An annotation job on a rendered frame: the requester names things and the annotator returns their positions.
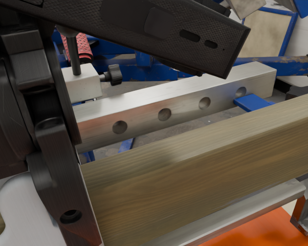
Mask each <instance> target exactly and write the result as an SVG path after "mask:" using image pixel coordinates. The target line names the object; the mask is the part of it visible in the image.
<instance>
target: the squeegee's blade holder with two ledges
mask: <svg viewBox="0 0 308 246"><path fill-rule="evenodd" d="M305 190H306V187H305V186H304V185H303V184H302V183H300V182H299V181H298V180H296V179H295V178H293V179H291V180H289V181H286V182H284V183H282V184H279V185H277V186H275V187H272V188H270V189H268V190H266V191H263V192H261V193H259V194H256V195H254V196H252V197H249V198H247V199H245V200H243V201H240V202H238V203H236V204H233V205H231V206H229V207H226V208H224V209H222V210H219V211H217V212H215V213H213V214H210V215H208V216H206V217H203V218H201V219H199V220H197V221H194V222H192V223H190V224H187V225H185V226H183V227H180V228H178V229H176V230H173V231H171V232H169V233H167V234H164V235H162V236H160V237H157V238H155V239H153V240H150V241H148V242H146V243H144V244H141V245H139V246H198V245H200V244H202V243H205V242H207V241H209V240H211V239H213V238H215V237H217V236H219V235H222V234H224V233H226V232H228V231H230V230H232V229H234V228H237V227H239V226H241V225H243V224H245V223H247V222H249V221H252V220H254V219H256V218H258V217H260V216H262V215H264V214H266V213H269V212H271V211H273V210H275V209H277V208H279V207H281V206H283V205H286V204H288V203H290V202H292V201H294V200H296V199H298V198H301V197H303V195H304V193H305Z"/></svg>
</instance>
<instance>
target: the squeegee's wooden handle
mask: <svg viewBox="0 0 308 246"><path fill-rule="evenodd" d="M80 168H81V171H82V175H83V177H84V181H85V184H86V187H87V191H88V195H89V198H90V201H91V205H92V208H93V211H94V214H95V217H96V220H97V223H98V227H99V230H100V233H101V236H102V239H103V243H104V246H139V245H141V244H144V243H146V242H148V241H150V240H153V239H155V238H157V237H160V236H162V235H164V234H167V233H169V232H171V231H173V230H176V229H178V228H180V227H183V226H185V225H187V224H190V223H192V222H194V221H197V220H199V219H201V218H203V217H206V216H208V215H210V214H213V213H215V212H217V211H219V210H222V209H224V208H226V207H229V206H231V205H233V204H236V203H238V202H240V201H243V200H245V199H247V198H249V197H252V196H254V195H256V194H259V193H261V192H263V191H266V190H268V189H270V188H272V187H275V186H277V185H279V184H282V183H284V182H286V181H289V180H291V179H293V178H295V179H296V180H298V181H299V182H301V181H303V180H305V179H308V94H305V95H302V96H299V97H296V98H293V99H290V100H287V101H283V102H280V103H276V104H273V105H270V106H267V107H264V108H261V109H257V110H254V111H251V112H248V113H245V114H242V115H238V116H235V117H232V118H229V119H226V120H223V121H220V122H217V123H213V124H210V125H206V126H203V127H200V128H197V129H194V130H191V131H187V132H184V133H181V134H178V135H175V136H172V137H168V138H165V139H162V140H159V141H156V142H153V143H149V144H146V145H143V146H140V147H137V148H133V149H130V150H127V151H124V152H121V153H118V154H114V155H111V156H108V157H105V158H102V159H98V160H95V161H93V162H89V163H86V164H83V165H80ZM4 229H5V222H4V220H3V218H2V216H1V213H0V235H1V234H2V232H3V231H4Z"/></svg>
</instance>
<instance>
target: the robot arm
mask: <svg viewBox="0 0 308 246"><path fill-rule="evenodd" d="M230 14H231V11H230V10H229V9H227V8H225V7H224V6H222V5H220V4H218V3H216V2H214V1H212V0H0V213H1V216H2V218H3V220H4V222H5V229H4V231H3V232H2V234H1V235H0V246H104V243H103V239H102V236H101V233H100V230H99V227H98V223H97V220H96V217H95V214H94V211H93V208H92V205H91V201H90V198H89V195H88V191H87V187H86V184H85V181H84V177H83V174H82V171H81V168H80V165H81V163H80V160H79V157H78V153H77V150H76V145H78V144H82V140H81V136H80V132H79V128H78V125H77V122H76V118H75V115H74V111H73V108H72V104H71V101H70V97H69V94H68V91H67V87H66V83H65V80H64V76H63V73H62V70H61V66H60V63H59V59H58V56H57V53H56V49H55V46H54V43H53V40H52V37H51V36H52V34H53V32H54V28H55V25H59V26H62V27H65V28H68V29H71V30H74V31H77V32H80V33H84V34H87V35H90V36H93V37H96V38H99V39H102V40H105V41H108V42H111V43H115V44H117V45H120V46H123V47H126V48H129V49H132V50H135V51H139V52H142V53H145V54H148V55H151V56H153V57H154V58H155V59H156V60H157V61H159V62H161V63H162V64H163V65H166V66H168V67H170V68H172V69H173V70H176V71H181V72H184V73H187V74H190V75H194V76H198V77H201V76H202V74H203V73H206V74H209V75H212V76H215V77H218V78H221V79H224V80H225V79H227V77H228V75H229V73H230V71H231V69H232V67H233V65H234V63H235V61H236V59H237V57H238V55H239V53H240V51H241V49H242V47H243V45H244V43H245V41H246V39H247V37H248V35H249V33H250V31H251V28H249V27H247V26H245V25H243V24H241V23H239V22H237V21H235V20H233V19H231V18H229V16H230Z"/></svg>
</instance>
